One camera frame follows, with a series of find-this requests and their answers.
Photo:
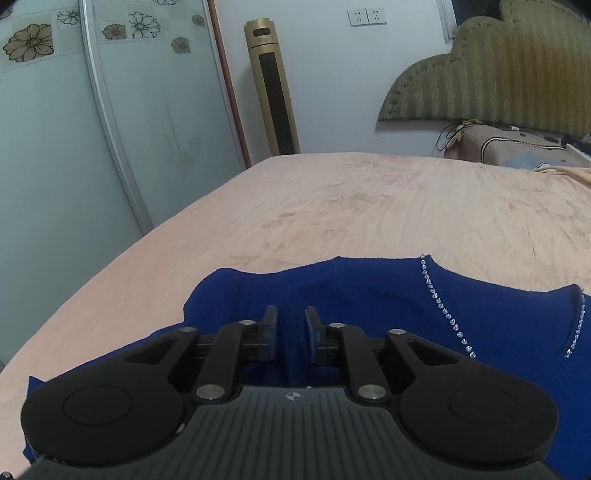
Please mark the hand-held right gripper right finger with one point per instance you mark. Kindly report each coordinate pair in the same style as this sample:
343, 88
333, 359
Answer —
311, 334

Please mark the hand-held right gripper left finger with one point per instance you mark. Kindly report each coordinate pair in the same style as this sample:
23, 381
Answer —
270, 333

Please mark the blue knit sweater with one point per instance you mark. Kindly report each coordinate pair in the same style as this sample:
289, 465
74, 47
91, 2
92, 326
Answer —
392, 300

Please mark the pink bed sheet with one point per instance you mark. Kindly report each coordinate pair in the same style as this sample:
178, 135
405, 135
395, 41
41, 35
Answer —
323, 207

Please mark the gold tower air conditioner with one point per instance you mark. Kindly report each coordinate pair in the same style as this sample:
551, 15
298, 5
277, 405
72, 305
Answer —
272, 92

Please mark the beige patterned pillow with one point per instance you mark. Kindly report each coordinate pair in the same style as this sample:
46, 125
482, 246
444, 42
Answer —
498, 147

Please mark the white door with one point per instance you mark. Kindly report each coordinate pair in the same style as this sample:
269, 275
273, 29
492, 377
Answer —
55, 138

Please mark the orange blanket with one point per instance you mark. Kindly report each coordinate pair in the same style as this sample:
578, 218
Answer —
572, 177

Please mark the white flat device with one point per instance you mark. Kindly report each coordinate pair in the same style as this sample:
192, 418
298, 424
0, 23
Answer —
579, 150

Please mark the olive padded headboard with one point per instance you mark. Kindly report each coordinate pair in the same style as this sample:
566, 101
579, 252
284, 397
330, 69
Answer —
498, 64

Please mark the brown wooden wardrobe frame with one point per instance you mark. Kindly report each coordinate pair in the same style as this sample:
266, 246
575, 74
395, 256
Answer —
231, 92

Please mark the white wall socket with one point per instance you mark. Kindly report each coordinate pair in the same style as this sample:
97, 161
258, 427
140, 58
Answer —
357, 17
376, 16

